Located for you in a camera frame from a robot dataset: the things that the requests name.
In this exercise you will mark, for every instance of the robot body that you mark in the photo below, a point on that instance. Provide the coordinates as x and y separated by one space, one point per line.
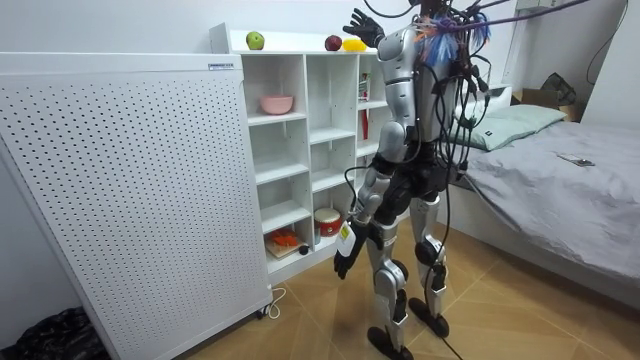
425 100

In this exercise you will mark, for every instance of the white pillow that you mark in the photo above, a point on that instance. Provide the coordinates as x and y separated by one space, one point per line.
495 102

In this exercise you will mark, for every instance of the robot legs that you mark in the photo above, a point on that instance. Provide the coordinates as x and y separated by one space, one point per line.
387 285

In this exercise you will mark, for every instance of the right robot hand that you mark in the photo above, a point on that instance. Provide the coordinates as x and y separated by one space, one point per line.
367 31

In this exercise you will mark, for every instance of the green apple soft toy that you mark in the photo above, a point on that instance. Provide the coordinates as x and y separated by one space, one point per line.
255 41

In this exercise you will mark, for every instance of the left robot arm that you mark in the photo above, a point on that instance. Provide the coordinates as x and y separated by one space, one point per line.
400 95

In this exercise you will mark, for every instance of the wooden board with orange pieces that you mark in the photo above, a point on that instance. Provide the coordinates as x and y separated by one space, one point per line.
282 242

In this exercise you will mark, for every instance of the small black ball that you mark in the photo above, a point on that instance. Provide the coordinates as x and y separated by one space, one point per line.
303 250

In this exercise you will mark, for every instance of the white perforated panel cabinet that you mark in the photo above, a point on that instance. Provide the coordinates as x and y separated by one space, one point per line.
125 175

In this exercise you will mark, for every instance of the small flat device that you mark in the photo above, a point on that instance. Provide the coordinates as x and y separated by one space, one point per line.
576 160

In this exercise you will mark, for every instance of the wall air conditioner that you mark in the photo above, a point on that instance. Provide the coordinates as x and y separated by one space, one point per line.
537 4

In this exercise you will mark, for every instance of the grey bed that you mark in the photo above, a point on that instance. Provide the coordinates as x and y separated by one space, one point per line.
550 200

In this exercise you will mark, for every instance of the yellow fruit soft toy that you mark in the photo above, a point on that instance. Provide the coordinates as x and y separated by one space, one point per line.
354 45

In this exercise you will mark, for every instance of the black plastic bag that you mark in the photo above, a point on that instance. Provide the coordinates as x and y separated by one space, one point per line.
55 337

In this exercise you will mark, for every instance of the white shelf unit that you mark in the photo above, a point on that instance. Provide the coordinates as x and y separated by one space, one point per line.
281 215

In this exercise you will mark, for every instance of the pink bowl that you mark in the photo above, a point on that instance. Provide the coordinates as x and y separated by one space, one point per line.
276 104

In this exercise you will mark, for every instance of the red apple soft toy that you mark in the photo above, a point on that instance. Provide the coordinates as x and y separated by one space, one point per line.
333 43

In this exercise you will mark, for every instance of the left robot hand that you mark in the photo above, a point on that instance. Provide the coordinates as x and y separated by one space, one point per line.
346 240

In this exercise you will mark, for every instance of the pale green pillow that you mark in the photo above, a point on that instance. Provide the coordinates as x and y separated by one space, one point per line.
515 125

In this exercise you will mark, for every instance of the cardboard box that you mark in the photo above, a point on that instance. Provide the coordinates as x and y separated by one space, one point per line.
537 97

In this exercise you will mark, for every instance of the dark bag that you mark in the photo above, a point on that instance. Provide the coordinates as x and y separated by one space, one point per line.
557 87

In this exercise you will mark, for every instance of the red and white packet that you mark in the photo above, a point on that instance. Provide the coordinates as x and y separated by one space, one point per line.
364 87

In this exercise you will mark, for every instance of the red round tin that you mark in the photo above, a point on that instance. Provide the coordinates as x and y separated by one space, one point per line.
328 223

